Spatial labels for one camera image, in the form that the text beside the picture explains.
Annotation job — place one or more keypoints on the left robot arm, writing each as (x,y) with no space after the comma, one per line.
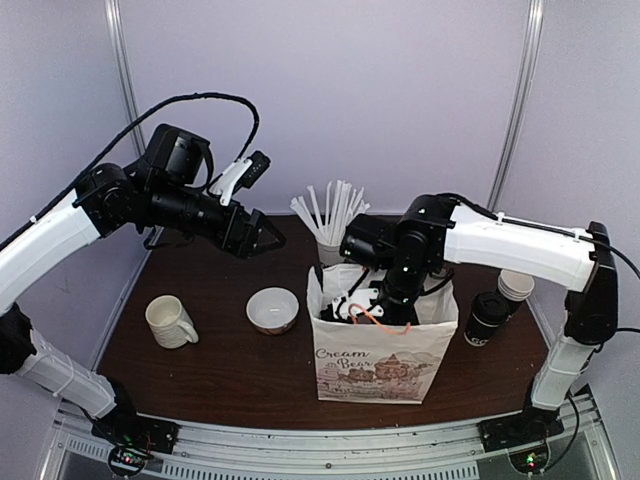
(157,190)

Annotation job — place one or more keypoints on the left aluminium corner post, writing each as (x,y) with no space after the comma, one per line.
(118,43)

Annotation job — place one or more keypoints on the wrapped white straws bundle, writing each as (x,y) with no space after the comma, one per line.
(327,217)

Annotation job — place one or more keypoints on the black plastic cup lid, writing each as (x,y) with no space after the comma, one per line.
(490,307)

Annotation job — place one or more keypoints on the aluminium corner post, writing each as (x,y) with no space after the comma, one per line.
(118,43)
(528,62)

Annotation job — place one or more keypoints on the right aluminium corner post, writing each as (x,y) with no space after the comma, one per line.
(528,62)

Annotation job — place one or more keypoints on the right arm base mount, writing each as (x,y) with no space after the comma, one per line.
(524,436)

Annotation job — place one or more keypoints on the white paper takeout bag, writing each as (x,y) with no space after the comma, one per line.
(370,363)

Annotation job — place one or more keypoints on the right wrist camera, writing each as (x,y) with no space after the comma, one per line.
(350,308)

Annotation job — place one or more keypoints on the stack of paper cups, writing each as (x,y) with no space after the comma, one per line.
(514,288)

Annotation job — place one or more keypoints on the black paper coffee cup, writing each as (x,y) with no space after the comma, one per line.
(480,330)

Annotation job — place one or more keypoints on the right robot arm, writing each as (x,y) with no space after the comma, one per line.
(446,228)

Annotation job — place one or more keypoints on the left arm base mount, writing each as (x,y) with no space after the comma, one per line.
(134,440)

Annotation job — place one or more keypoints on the cream ceramic mug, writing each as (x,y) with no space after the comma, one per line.
(170,323)

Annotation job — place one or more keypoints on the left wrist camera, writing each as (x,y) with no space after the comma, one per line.
(242,173)

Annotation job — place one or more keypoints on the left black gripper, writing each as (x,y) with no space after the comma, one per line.
(225,237)

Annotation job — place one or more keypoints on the white cup holding straws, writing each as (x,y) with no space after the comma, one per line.
(329,251)

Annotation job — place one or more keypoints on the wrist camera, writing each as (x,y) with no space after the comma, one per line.
(242,173)
(350,308)

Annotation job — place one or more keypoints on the white ceramic bowl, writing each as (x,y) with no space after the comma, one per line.
(273,310)

